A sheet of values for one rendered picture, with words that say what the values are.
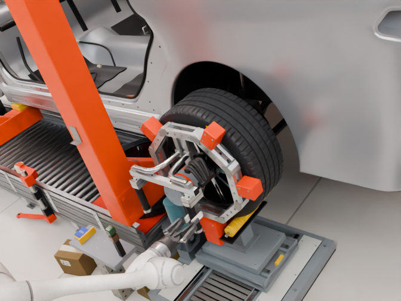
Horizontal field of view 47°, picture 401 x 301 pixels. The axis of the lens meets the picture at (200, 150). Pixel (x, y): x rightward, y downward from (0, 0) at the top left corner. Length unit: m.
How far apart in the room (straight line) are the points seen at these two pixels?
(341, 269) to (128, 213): 1.24
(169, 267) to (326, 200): 1.73
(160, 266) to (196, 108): 0.77
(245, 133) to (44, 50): 0.96
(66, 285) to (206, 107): 0.98
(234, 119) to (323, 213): 1.26
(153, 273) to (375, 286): 1.39
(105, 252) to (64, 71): 1.05
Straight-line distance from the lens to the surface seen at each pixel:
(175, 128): 2.20
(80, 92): 2.29
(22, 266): 3.74
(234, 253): 2.71
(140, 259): 1.91
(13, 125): 4.33
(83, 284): 1.76
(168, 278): 1.74
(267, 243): 2.72
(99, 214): 3.13
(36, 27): 2.16
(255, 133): 2.13
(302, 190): 3.36
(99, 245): 2.77
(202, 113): 2.11
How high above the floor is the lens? 2.15
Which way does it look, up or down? 32 degrees down
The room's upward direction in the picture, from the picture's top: 18 degrees counter-clockwise
